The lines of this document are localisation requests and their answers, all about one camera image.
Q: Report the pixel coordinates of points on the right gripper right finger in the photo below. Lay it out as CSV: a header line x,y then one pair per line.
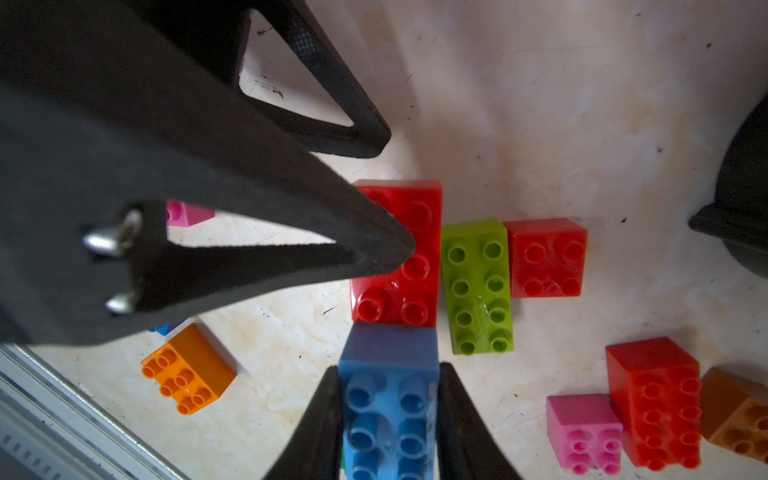
x,y
465,446

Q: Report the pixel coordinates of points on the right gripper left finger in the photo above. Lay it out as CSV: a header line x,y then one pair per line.
x,y
315,448

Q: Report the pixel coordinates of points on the light blue block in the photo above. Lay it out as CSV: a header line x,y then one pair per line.
x,y
390,376
166,329

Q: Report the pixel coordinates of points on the pink block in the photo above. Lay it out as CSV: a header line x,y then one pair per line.
x,y
180,214
585,433

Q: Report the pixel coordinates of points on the red long block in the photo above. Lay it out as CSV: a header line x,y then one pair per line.
x,y
408,296

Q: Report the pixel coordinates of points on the lime long block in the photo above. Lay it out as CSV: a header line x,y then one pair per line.
x,y
475,269

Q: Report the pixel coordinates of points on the small red block back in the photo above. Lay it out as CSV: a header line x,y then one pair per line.
x,y
547,257

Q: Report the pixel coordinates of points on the orange block front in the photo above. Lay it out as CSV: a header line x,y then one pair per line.
x,y
189,371

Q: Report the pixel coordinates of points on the red block front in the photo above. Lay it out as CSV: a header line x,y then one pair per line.
x,y
655,391

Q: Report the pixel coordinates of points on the brown orange block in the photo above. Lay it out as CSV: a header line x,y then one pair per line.
x,y
734,414

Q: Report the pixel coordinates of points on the black round table clock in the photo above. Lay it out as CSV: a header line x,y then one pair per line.
x,y
738,213

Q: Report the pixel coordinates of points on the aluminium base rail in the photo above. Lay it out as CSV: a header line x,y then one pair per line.
x,y
51,430

